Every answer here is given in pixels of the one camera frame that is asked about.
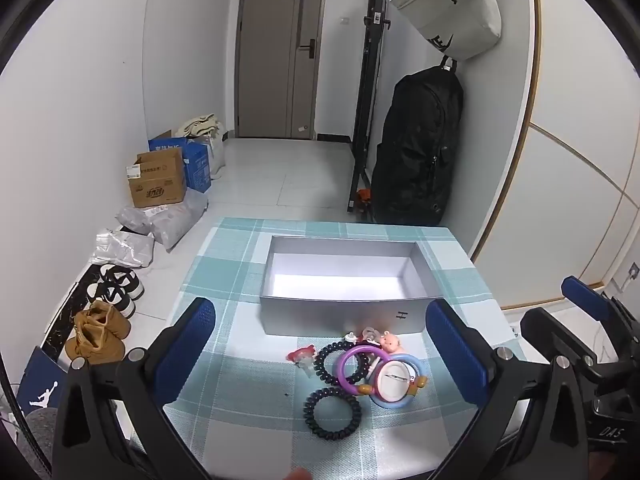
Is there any thin black coil hair tie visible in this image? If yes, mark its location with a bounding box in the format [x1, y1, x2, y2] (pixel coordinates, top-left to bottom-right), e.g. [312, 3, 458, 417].
[302, 387, 362, 439]

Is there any tan boot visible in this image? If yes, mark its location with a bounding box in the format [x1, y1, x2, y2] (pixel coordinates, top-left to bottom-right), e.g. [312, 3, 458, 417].
[65, 320, 126, 365]
[75, 301, 132, 343]

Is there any black metal frame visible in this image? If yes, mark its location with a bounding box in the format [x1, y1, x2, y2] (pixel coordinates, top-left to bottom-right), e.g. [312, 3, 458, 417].
[346, 0, 392, 212]

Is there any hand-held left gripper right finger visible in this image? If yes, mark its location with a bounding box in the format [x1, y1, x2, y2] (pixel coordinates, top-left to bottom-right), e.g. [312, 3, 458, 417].
[425, 299, 592, 480]

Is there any blue cardboard box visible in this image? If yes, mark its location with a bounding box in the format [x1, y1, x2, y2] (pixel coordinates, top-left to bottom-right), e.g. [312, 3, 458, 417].
[148, 130, 212, 194]

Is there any blue bracelet with orange beads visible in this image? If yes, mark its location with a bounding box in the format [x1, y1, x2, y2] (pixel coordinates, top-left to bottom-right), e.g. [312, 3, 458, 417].
[357, 352, 430, 410]

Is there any brown cardboard box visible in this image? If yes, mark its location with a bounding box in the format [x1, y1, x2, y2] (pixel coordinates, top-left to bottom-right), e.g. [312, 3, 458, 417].
[126, 149, 188, 209]

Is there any black and white sneaker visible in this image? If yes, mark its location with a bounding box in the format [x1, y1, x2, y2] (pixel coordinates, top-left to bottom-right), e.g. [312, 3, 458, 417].
[86, 282, 137, 319]
[100, 265, 146, 302]

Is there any pink pig toy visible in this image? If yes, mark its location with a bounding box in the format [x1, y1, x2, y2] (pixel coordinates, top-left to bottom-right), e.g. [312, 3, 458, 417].
[379, 331, 405, 356]

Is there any large grey plastic parcel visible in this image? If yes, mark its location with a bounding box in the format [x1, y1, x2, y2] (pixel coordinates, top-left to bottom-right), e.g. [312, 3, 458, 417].
[116, 191, 209, 253]

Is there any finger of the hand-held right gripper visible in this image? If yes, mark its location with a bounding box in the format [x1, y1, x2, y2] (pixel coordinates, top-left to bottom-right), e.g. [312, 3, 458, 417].
[561, 276, 640, 361]
[520, 307, 628, 378]

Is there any white hanging bag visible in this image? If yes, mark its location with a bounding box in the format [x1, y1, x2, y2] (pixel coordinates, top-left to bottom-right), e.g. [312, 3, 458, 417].
[389, 0, 502, 61]

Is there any blue shoe box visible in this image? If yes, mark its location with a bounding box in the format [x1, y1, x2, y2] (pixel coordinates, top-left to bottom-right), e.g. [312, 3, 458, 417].
[15, 347, 69, 423]

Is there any silver box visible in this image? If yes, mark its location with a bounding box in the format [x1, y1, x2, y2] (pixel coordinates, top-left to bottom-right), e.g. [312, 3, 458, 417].
[258, 234, 444, 336]

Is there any small grey plastic parcel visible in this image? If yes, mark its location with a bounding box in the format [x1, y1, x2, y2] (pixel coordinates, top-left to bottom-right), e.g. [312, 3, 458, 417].
[91, 229, 155, 268]

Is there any purple bracelet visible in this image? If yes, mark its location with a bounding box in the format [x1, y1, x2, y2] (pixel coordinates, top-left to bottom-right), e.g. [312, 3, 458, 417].
[336, 344, 389, 391]

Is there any red and white hair clip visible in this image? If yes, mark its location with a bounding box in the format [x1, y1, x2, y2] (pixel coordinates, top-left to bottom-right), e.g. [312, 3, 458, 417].
[286, 344, 317, 379]

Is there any cream cloth bag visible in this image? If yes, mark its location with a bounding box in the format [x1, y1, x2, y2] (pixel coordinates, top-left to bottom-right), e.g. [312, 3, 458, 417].
[175, 114, 227, 180]

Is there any black backpack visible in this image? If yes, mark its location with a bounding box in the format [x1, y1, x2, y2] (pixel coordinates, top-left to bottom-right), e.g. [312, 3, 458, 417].
[371, 57, 465, 227]

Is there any white wardrobe with wood trim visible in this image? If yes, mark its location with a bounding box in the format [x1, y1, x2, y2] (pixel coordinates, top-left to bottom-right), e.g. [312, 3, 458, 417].
[469, 0, 640, 311]

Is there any teal checked tablecloth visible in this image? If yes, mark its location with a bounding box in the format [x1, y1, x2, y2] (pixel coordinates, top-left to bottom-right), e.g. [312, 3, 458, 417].
[162, 217, 507, 480]

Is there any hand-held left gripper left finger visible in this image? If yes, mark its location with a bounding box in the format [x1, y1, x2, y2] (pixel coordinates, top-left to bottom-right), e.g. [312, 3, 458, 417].
[51, 297, 217, 480]

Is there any round white badge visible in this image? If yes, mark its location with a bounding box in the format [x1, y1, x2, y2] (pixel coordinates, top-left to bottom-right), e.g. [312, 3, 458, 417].
[376, 360, 419, 404]

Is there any thick black coil hair tie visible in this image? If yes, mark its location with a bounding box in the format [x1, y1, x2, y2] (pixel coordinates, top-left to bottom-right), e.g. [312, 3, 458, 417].
[314, 340, 359, 387]

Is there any grey door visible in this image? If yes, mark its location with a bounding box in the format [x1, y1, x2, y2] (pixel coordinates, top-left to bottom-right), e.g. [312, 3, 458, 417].
[235, 0, 329, 140]

